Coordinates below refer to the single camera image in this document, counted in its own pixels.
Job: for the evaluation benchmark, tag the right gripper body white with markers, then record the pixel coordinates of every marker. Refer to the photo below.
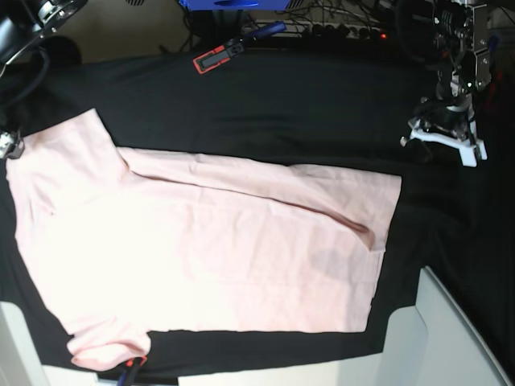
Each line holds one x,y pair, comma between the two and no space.
12,144

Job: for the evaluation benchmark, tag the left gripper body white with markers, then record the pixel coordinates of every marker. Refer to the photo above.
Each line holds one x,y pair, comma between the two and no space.
450,123

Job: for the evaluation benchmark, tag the pink T-shirt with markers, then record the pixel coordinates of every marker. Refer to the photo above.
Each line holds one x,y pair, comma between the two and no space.
120,242

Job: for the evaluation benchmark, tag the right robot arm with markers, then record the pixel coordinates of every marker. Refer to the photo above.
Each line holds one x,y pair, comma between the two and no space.
30,47

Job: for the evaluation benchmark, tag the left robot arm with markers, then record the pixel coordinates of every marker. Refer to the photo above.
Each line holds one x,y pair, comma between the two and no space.
451,39

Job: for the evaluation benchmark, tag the black table cloth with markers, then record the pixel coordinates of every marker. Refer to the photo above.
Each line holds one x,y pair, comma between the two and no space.
286,107

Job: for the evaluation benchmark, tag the black power strip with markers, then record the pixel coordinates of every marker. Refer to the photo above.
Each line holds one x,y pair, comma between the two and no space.
304,28

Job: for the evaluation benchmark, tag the red black clamp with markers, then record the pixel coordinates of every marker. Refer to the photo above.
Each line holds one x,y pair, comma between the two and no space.
234,47

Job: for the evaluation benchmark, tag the blue plastic box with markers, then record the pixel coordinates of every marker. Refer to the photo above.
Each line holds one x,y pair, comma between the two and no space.
196,5

